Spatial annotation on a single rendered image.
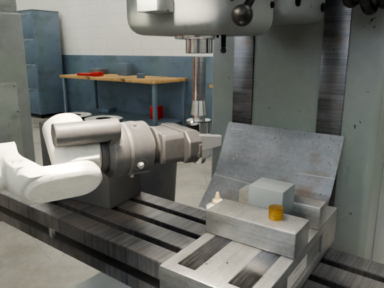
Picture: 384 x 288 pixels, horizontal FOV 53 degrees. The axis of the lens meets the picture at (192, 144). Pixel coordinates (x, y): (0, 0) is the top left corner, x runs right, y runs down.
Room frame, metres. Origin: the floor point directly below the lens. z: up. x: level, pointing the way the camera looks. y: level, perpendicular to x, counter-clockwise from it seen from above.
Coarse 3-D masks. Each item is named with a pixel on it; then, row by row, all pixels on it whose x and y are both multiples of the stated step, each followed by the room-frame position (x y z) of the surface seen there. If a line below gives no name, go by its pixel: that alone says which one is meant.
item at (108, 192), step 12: (84, 120) 0.89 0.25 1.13; (120, 120) 0.89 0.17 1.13; (48, 156) 0.92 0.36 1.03; (108, 180) 0.83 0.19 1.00; (120, 180) 0.86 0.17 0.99; (132, 180) 0.90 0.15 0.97; (96, 192) 0.84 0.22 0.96; (108, 192) 0.83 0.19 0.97; (120, 192) 0.86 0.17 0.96; (132, 192) 0.90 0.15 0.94; (96, 204) 0.85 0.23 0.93; (108, 204) 0.83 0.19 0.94
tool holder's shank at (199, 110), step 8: (200, 64) 0.68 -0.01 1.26; (200, 72) 0.68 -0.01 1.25; (200, 80) 0.68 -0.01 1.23; (200, 88) 0.68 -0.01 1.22; (200, 96) 0.68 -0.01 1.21; (192, 104) 0.69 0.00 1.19; (200, 104) 0.68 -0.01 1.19; (192, 112) 0.68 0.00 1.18; (200, 112) 0.68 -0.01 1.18; (200, 120) 0.68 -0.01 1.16
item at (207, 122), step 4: (188, 120) 0.69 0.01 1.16; (192, 120) 0.69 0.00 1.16; (204, 120) 0.69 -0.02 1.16; (208, 120) 0.69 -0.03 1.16; (188, 124) 0.68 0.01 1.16; (192, 124) 0.67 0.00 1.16; (196, 124) 0.67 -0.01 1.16; (200, 124) 0.67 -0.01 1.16; (204, 124) 0.67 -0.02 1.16; (208, 124) 0.68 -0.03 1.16
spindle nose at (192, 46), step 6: (186, 42) 0.68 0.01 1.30; (192, 42) 0.67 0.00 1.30; (198, 42) 0.67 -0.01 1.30; (204, 42) 0.67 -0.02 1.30; (210, 42) 0.68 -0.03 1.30; (186, 48) 0.68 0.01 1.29; (192, 48) 0.67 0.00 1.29; (198, 48) 0.67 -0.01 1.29; (204, 48) 0.67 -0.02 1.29; (210, 48) 0.68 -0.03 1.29
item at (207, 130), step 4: (192, 128) 0.67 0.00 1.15; (196, 128) 0.67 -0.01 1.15; (200, 128) 0.67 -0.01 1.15; (204, 128) 0.67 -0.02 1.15; (208, 128) 0.68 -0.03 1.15; (200, 132) 0.67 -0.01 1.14; (204, 132) 0.67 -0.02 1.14; (208, 132) 0.68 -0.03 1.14; (204, 152) 0.67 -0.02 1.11; (208, 152) 0.68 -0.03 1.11; (204, 156) 0.67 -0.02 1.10; (208, 156) 0.68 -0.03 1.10
